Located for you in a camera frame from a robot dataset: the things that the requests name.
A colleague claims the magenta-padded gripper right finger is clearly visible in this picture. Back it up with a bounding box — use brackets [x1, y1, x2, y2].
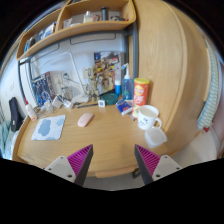
[134, 144, 183, 186]

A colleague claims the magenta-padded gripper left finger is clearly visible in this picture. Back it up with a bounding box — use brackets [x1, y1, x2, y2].
[44, 143, 94, 187]

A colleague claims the pink computer mouse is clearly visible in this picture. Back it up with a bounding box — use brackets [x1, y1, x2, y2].
[77, 112, 95, 128]

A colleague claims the white blue-grey printed mouse pad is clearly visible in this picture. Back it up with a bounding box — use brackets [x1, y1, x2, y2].
[31, 114, 67, 142]

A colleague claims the clear plastic container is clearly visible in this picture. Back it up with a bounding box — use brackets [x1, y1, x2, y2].
[144, 127, 169, 149]

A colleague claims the white printed mug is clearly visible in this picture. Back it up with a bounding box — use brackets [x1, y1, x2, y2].
[137, 104, 163, 131]

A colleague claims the black ruler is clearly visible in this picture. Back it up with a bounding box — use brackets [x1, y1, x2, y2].
[77, 102, 100, 109]

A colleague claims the blue tissue packet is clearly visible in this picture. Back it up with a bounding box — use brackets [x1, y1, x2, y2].
[115, 98, 134, 116]

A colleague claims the white desk lamp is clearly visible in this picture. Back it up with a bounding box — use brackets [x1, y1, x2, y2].
[31, 50, 92, 105]

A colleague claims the yellow red chip can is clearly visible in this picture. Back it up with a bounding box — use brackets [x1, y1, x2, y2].
[131, 77, 151, 119]

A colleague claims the teal bowl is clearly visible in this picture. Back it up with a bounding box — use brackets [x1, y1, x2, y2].
[100, 92, 120, 106]

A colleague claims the metal cup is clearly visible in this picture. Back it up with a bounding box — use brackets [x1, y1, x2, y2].
[61, 85, 74, 101]

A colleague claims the clear blue spray bottle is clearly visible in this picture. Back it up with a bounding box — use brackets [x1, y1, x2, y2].
[121, 63, 135, 101]

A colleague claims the blue checked bedding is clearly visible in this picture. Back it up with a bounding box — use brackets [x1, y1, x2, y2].
[0, 119, 19, 159]

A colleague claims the black bag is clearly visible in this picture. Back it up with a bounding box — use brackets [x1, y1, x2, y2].
[8, 96, 25, 133]

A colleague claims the brown brick tree figure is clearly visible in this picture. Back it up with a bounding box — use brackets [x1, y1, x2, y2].
[89, 61, 116, 98]

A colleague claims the green striped hanging cloth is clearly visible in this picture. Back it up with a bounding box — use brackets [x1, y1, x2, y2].
[197, 38, 223, 133]

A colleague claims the tall wooden cabinet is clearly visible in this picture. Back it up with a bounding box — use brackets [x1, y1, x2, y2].
[133, 0, 214, 158]

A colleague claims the colourful printed poster box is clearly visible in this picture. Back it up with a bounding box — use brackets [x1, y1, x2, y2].
[93, 50, 123, 94]

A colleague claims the wooden shelf unit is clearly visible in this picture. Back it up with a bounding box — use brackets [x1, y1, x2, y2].
[15, 0, 138, 62]

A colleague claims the white cable coil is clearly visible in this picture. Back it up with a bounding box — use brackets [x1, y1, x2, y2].
[34, 99, 56, 118]

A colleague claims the white wall socket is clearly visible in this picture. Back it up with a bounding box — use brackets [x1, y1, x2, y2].
[53, 72, 64, 86]
[62, 70, 74, 84]

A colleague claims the white wall panel blue label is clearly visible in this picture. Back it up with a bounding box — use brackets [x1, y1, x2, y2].
[82, 67, 94, 79]

